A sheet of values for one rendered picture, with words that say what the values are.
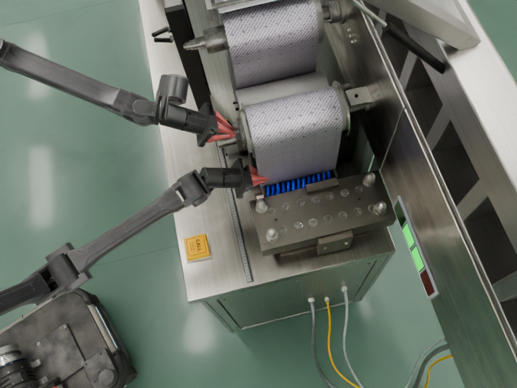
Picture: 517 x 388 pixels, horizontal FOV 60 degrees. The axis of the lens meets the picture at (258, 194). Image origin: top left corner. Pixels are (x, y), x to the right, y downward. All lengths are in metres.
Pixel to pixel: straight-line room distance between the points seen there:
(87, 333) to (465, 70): 1.87
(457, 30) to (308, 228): 0.71
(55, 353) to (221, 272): 1.06
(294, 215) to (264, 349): 1.08
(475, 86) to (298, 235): 0.68
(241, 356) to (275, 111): 1.42
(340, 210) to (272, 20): 0.55
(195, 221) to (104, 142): 1.48
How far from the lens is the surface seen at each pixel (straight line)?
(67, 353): 2.23
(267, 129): 1.14
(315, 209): 1.33
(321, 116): 1.16
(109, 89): 1.16
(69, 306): 2.29
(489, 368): 1.01
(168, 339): 2.36
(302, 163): 1.30
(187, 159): 1.59
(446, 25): 0.78
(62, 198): 2.80
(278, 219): 1.32
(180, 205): 1.19
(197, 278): 1.43
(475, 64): 0.84
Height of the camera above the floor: 2.26
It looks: 66 degrees down
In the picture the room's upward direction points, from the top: 10 degrees counter-clockwise
